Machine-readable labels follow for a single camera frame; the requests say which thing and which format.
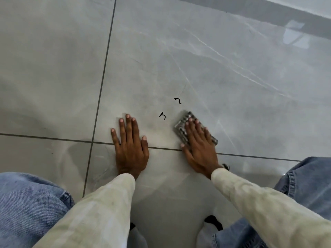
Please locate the person's left hand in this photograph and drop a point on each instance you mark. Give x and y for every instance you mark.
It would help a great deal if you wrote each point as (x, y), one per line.
(130, 154)

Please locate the person's right hand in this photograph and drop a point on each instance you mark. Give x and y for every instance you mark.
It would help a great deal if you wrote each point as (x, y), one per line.
(203, 154)

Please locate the person's right little finger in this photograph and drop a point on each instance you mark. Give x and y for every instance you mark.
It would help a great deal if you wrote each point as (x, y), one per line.
(210, 138)

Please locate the person's left middle finger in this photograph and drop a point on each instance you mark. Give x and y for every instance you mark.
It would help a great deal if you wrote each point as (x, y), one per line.
(129, 129)

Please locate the person's right thumb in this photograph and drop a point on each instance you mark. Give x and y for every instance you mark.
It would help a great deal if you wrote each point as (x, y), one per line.
(186, 153)

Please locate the person's right middle finger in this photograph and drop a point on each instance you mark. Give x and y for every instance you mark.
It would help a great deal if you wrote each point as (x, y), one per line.
(196, 129)

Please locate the person's left little finger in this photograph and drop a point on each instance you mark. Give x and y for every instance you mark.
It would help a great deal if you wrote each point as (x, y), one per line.
(115, 138)

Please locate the person's left thumb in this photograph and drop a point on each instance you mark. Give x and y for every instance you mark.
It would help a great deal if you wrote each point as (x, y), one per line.
(145, 147)

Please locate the grey patterned scrub pad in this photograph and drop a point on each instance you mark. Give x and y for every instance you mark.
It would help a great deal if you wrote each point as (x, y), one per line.
(181, 127)

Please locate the person's left forearm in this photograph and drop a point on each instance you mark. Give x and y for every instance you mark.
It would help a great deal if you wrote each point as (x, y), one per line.
(100, 211)

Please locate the person's right forearm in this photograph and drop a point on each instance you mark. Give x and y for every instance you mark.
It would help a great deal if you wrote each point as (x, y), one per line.
(261, 211)

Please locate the black wristband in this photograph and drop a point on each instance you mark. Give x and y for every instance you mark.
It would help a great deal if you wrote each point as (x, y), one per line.
(226, 167)

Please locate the black scribble mark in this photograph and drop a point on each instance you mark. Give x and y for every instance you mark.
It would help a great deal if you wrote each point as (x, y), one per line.
(162, 115)
(178, 100)

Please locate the black footwear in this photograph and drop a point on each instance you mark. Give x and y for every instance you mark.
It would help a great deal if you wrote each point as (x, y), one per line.
(214, 222)

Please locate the person's right leg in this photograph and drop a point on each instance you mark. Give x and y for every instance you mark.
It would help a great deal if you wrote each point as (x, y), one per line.
(310, 178)

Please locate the person's leg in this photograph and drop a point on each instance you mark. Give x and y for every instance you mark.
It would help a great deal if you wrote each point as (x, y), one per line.
(310, 178)
(25, 206)

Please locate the person's left leg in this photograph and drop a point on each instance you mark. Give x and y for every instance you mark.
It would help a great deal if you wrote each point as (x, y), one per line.
(25, 206)

